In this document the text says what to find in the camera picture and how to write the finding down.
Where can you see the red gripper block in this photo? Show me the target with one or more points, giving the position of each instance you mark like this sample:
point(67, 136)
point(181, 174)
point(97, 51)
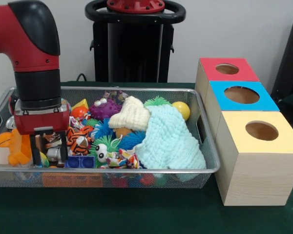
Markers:
point(41, 120)

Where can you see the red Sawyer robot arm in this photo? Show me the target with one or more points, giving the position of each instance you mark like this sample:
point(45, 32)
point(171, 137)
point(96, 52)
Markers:
point(34, 61)

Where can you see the wooden box with three holes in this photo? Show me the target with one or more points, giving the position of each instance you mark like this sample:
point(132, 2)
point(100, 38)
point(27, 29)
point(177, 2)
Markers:
point(256, 170)

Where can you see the silver metallic toy piece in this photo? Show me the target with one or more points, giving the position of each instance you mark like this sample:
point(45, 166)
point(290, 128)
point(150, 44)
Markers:
point(53, 154)

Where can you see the tiger plush toy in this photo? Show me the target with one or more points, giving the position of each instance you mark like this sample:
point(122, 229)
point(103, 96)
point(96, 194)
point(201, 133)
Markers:
point(79, 141)

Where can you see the long orange toy brick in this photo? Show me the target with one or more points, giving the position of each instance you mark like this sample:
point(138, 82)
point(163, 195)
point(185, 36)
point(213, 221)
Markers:
point(18, 148)

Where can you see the blue plastic toy brick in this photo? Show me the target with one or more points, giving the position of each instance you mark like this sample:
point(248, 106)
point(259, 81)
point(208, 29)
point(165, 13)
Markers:
point(80, 162)

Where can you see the orange ball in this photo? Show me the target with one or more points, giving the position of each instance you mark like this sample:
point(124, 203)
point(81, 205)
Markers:
point(2, 140)

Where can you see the purple spiky ball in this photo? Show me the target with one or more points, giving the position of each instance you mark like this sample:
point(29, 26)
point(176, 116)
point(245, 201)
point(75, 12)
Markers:
point(105, 111)

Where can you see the cream knitted cloth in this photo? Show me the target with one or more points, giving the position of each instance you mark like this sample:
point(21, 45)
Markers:
point(131, 117)

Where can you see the light blue knitted cloth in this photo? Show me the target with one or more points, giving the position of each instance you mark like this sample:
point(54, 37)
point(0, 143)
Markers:
point(171, 141)

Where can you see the yellow ball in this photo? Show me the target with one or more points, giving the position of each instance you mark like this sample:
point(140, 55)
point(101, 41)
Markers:
point(182, 108)

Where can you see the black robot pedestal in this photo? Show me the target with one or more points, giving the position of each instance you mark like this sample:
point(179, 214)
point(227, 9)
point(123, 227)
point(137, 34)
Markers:
point(134, 48)

